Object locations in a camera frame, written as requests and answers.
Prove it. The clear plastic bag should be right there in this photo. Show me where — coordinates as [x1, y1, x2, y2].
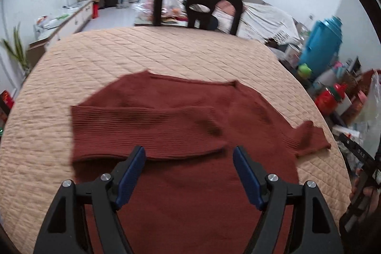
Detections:
[354, 70, 381, 153]

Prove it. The pink pillow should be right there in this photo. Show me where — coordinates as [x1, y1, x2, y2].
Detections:
[216, 1, 236, 15]

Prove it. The red plastic container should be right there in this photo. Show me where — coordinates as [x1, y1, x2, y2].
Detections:
[315, 83, 349, 116]

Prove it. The white low cabinet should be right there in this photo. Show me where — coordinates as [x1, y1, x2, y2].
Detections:
[28, 0, 96, 48]

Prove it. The green potted plant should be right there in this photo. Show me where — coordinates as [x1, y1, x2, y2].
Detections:
[0, 23, 32, 76]

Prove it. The person's right hand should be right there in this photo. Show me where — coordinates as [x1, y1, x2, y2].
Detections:
[351, 179, 381, 213]

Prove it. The white bed blanket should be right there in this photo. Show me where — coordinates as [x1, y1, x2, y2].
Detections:
[238, 0, 301, 43]

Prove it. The rust red knit sweater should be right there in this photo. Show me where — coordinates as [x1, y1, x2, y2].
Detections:
[71, 70, 331, 254]

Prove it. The beige quilted table cover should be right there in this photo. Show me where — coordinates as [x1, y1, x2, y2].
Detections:
[0, 25, 353, 254]

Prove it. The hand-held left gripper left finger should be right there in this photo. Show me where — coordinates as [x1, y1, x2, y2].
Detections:
[33, 146, 147, 254]

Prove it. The blue thermos jug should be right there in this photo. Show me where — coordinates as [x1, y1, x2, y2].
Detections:
[298, 16, 343, 71]

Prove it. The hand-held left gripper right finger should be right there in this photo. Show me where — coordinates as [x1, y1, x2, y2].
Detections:
[233, 146, 343, 254]

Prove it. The plastic bag of snacks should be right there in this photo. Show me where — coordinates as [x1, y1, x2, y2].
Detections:
[132, 0, 191, 25]

